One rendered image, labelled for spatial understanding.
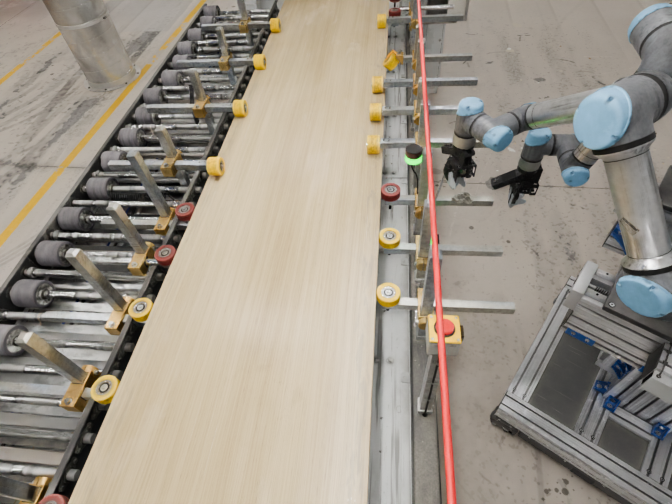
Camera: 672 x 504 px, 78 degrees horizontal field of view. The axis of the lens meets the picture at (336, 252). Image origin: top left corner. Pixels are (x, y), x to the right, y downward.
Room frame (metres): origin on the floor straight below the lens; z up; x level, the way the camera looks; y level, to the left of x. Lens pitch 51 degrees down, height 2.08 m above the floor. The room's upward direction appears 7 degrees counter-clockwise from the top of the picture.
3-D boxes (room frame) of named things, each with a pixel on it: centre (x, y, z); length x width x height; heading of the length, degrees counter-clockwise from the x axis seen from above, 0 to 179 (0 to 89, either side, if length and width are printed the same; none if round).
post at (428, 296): (0.70, -0.27, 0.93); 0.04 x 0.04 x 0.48; 79
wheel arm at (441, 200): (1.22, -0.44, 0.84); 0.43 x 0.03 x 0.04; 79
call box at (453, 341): (0.44, -0.22, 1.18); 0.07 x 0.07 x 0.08; 79
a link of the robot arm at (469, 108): (1.12, -0.47, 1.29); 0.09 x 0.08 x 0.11; 24
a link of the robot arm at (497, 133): (1.04, -0.52, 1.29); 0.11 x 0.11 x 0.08; 24
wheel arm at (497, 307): (0.72, -0.35, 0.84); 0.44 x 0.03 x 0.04; 79
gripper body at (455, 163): (1.11, -0.47, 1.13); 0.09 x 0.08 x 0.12; 9
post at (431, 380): (0.44, -0.22, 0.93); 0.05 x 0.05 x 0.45; 79
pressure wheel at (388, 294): (0.76, -0.16, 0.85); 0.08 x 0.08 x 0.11
